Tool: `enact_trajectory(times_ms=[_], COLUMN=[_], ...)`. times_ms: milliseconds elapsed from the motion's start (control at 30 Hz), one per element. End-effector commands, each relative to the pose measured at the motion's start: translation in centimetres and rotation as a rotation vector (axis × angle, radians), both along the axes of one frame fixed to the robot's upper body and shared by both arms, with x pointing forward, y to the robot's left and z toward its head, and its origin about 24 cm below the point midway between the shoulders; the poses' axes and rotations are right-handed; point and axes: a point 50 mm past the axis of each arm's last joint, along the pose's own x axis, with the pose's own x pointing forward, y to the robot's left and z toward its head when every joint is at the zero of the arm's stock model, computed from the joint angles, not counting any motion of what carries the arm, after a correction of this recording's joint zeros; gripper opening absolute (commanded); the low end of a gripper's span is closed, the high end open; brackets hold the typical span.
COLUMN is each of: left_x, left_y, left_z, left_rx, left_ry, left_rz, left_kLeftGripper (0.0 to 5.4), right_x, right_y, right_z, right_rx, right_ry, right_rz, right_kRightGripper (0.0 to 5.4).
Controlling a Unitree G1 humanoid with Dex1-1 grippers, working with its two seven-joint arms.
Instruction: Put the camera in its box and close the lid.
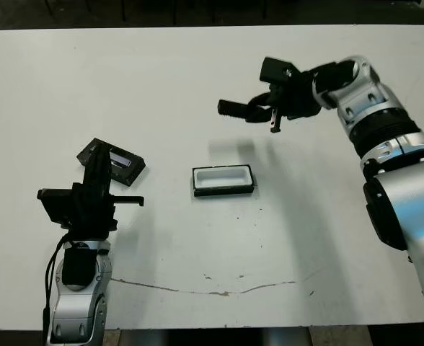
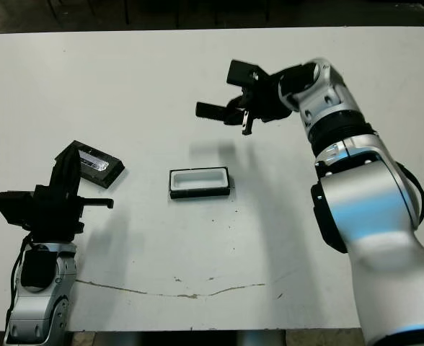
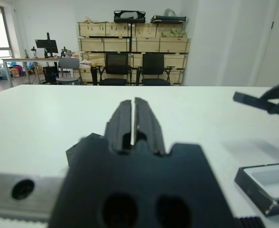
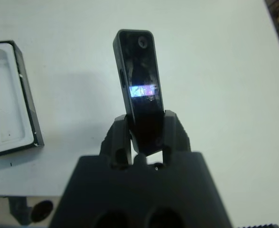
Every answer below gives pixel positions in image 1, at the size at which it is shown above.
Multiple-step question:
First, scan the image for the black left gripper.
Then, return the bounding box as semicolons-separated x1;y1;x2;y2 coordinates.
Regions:
66;146;146;240

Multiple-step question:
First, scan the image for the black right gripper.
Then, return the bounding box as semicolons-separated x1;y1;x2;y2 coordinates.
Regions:
244;71;323;135

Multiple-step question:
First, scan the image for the slim black bar camera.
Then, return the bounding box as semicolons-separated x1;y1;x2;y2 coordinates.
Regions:
216;99;251;122

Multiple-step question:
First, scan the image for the black box lid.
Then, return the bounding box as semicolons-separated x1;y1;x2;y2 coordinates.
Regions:
76;137;149;187

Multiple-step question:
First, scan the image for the black box with white insert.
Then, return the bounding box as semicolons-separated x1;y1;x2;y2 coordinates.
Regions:
190;164;257;199

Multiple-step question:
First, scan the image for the grey robot right leg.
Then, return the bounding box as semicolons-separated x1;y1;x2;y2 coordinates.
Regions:
261;328;312;346

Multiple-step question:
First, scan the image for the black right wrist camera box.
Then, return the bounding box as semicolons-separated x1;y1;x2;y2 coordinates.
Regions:
259;56;301;87

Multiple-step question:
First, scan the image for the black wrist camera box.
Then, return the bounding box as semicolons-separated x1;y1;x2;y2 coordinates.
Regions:
36;187;77;226
259;56;301;87

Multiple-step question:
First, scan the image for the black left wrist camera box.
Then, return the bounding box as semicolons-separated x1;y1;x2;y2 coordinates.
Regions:
36;187;77;226

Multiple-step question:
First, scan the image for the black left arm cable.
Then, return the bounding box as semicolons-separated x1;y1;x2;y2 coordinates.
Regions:
42;233;73;334

